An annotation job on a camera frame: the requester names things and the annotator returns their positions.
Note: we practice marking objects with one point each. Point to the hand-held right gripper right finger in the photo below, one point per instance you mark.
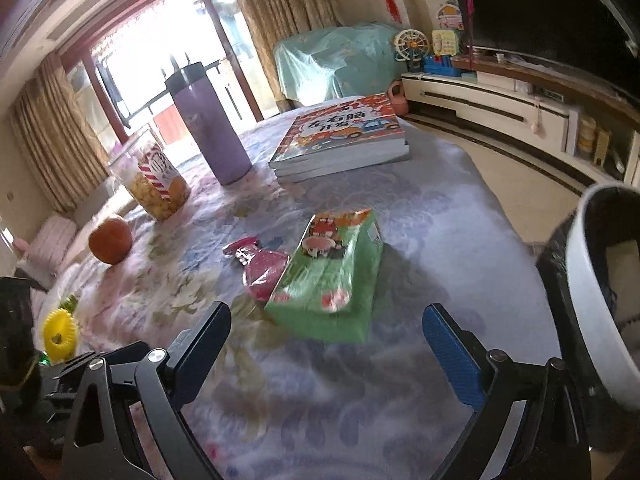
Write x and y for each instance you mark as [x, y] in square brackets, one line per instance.
[452, 355]

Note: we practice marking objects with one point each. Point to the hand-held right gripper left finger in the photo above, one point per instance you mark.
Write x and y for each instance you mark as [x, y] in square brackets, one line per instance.
[200, 350]

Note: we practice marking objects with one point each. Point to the white bin with black liner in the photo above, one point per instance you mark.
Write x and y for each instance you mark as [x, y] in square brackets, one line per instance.
[587, 290]

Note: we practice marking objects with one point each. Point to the pink sofa cushion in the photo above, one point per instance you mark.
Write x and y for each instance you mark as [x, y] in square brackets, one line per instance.
[47, 250]

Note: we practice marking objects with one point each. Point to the red snack wrapper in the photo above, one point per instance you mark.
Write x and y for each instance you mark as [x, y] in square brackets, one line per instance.
[265, 267]

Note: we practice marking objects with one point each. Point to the orange fruit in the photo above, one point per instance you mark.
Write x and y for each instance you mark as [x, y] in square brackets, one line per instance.
[110, 240]

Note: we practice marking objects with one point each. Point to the green tissue packet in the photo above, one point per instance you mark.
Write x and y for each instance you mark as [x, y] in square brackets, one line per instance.
[325, 280]

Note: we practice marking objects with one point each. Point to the clear snack jar striped label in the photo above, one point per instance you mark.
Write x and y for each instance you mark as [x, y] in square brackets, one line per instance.
[150, 185]

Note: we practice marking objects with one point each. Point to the beige patterned curtain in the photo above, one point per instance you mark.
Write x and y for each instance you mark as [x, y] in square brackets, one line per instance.
[55, 140]
[285, 25]

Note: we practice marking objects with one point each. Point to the thick paperback book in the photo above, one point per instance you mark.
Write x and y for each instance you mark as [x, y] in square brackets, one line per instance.
[350, 165]

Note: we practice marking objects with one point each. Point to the purple drinking bottle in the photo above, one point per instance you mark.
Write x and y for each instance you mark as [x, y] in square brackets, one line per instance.
[212, 130]

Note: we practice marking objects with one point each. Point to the cartoon cover paperback book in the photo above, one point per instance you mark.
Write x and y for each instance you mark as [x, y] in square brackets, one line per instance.
[340, 127]

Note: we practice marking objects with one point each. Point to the white television cabinet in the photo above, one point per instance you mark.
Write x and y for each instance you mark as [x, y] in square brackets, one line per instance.
[500, 105]

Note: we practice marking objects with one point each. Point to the stack of cream bowls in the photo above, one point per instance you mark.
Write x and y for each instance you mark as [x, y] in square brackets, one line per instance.
[587, 135]

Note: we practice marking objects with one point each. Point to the pink toy watering can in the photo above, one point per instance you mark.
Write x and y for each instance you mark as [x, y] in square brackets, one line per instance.
[399, 100]

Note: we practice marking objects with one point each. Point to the blue toy block set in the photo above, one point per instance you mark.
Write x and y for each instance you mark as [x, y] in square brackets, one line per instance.
[437, 66]

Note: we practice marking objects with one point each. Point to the ferris wheel toy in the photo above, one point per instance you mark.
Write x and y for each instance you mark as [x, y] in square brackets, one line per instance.
[410, 47]

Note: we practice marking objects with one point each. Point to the teal dust cover cloth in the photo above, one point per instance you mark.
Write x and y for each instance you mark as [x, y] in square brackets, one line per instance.
[340, 65]

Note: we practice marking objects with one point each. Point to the yellow toy phone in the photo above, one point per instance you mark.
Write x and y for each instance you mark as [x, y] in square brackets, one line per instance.
[445, 42]

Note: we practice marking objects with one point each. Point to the house shaped picture card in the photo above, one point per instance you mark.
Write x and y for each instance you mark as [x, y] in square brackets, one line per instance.
[450, 17]

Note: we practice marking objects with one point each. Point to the pink stick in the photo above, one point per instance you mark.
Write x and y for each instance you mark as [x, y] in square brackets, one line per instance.
[467, 5]

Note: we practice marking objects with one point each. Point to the black flat television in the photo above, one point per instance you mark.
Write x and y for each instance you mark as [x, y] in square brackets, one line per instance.
[540, 5]

